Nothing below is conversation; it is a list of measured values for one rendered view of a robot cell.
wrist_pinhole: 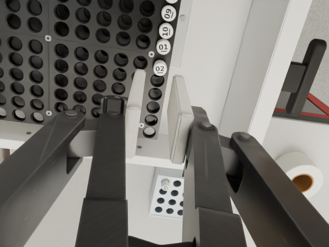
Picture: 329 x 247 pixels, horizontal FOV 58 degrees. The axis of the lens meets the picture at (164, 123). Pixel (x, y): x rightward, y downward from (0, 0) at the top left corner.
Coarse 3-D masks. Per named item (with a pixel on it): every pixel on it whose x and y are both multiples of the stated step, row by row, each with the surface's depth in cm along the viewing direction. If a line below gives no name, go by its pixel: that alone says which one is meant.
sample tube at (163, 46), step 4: (160, 40) 26; (164, 40) 26; (160, 44) 26; (164, 44) 26; (168, 44) 26; (160, 48) 26; (164, 48) 26; (168, 48) 26; (160, 52) 26; (164, 52) 26
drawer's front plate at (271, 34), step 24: (264, 0) 28; (288, 0) 23; (264, 24) 27; (288, 24) 24; (240, 48) 33; (264, 48) 27; (288, 48) 24; (240, 72) 32; (264, 72) 26; (240, 96) 31; (264, 96) 26; (240, 120) 30; (264, 120) 27
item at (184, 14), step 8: (184, 0) 30; (184, 8) 30; (184, 16) 31; (184, 24) 31; (176, 32) 31; (184, 32) 31; (176, 40) 32; (184, 40) 32; (176, 48) 32; (176, 56) 33; (176, 64) 33
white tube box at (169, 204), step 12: (156, 168) 49; (168, 168) 48; (156, 180) 46; (180, 180) 46; (156, 192) 47; (168, 192) 47; (180, 192) 47; (156, 204) 48; (168, 204) 49; (180, 204) 49; (156, 216) 49; (168, 216) 50; (180, 216) 50
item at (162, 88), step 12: (180, 0) 25; (156, 24) 26; (156, 36) 26; (156, 48) 27; (168, 60) 27; (168, 72) 28; (156, 84) 29; (144, 108) 30; (144, 120) 30; (156, 120) 31; (144, 132) 31; (156, 132) 31
